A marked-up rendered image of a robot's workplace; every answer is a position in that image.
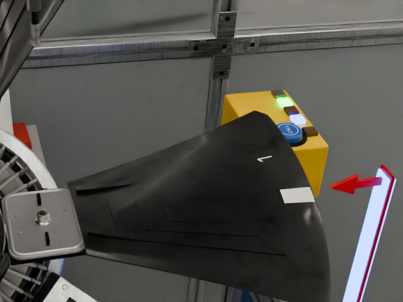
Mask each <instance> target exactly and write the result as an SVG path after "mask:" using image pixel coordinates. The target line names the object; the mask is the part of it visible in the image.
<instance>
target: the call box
mask: <svg viewBox="0 0 403 302"><path fill-rule="evenodd" d="M283 91H284V93H285V94H286V98H289V99H290V101H291V102H292V103H293V105H292V106H295V107H296V108H297V109H298V111H299V114H301V115H302V116H303V117H304V118H305V120H306V123H304V124H297V126H298V127H299V128H300V129H302V128H303V127H309V126H313V125H312V124H311V122H310V121H309V120H308V119H307V118H306V116H305V115H304V114H303V113H302V111H301V110H300V108H299V107H298V106H297V105H296V103H295V102H294V101H293V100H292V98H291V97H290V96H289V94H288V93H287V92H286V91H285V90H283ZM254 110H255V111H259V112H261V113H264V114H267V115H268V116H269V117H270V118H271V119H272V120H273V121H274V122H275V124H279V123H292V121H291V119H290V116H288V115H287V114H286V113H285V111H284V110H283V107H281V106H280V105H279V104H278V102H277V99H275V98H274V97H273V95H272V94H271V91H264V92H250V93H236V94H227V95H225V97H224V105H223V111H222V121H221V125H224V124H226V123H228V122H231V121H232V120H235V119H237V118H239V117H241V116H244V115H246V114H248V113H250V112H252V111H254ZM289 144H290V146H291V147H292V149H293V151H294V152H295V154H296V156H297V158H298V160H299V162H300V163H301V165H302V167H303V170H304V172H305V174H306V176H307V178H308V180H309V183H310V185H311V188H312V191H313V193H314V196H315V198H316V197H318V195H319V191H320V186H321V181H322V178H323V173H324V168H325V164H326V159H327V154H328V150H329V146H328V145H327V143H326V142H325V141H324V140H323V138H322V137H321V135H320V134H319V133H318V136H313V137H307V136H306V135H305V134H304V132H302V138H301V140H300V141H299V142H297V143H289Z"/></svg>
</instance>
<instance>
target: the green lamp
mask: <svg viewBox="0 0 403 302"><path fill-rule="evenodd" d="M277 102H278V104H279V105H280V106H281V107H286V106H292V105H293V103H292V102H291V101H290V99H289V98H278V99H277Z"/></svg>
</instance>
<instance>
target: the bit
mask: <svg viewBox="0 0 403 302"><path fill-rule="evenodd" d="M26 6H27V10H28V11H30V26H31V45H32V46H35V47H38V46H39V45H40V18H39V11H40V10H41V0H26Z"/></svg>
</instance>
